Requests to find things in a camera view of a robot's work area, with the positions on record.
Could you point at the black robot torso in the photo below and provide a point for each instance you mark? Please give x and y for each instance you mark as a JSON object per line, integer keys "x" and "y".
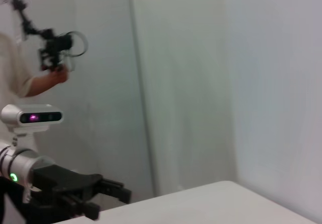
{"x": 12, "y": 204}

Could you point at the black articulated linkage arm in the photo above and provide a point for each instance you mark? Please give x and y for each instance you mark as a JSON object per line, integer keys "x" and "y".
{"x": 25, "y": 20}

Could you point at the person bare hand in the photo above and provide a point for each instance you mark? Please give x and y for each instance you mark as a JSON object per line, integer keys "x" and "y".
{"x": 60, "y": 76}

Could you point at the white head camera mount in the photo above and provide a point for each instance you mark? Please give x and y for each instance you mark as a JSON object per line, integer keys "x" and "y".
{"x": 23, "y": 141}

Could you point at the silver head camera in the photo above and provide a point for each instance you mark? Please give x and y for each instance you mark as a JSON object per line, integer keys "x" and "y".
{"x": 32, "y": 118}

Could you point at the person bare forearm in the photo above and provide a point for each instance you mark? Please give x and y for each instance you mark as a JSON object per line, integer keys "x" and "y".
{"x": 40, "y": 85}

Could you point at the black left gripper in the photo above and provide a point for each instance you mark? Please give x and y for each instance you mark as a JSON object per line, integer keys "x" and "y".
{"x": 65, "y": 181}

